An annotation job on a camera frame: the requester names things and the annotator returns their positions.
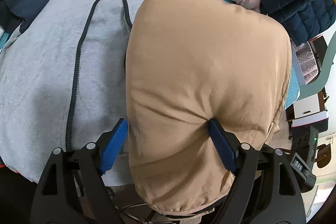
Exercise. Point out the grey and navy zip jacket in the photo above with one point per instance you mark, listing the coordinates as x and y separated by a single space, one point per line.
27 142

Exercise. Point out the pink patterned covered table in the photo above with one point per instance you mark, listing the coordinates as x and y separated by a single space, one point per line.
304 63

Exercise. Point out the tan khaki jacket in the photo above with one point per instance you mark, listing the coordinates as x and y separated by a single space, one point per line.
189 61

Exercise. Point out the mint green bed frame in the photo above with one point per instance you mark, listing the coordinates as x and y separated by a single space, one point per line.
318 84

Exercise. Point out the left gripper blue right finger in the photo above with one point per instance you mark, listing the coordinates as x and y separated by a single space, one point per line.
264 190

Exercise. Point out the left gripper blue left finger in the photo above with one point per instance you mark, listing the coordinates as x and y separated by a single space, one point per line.
71 189

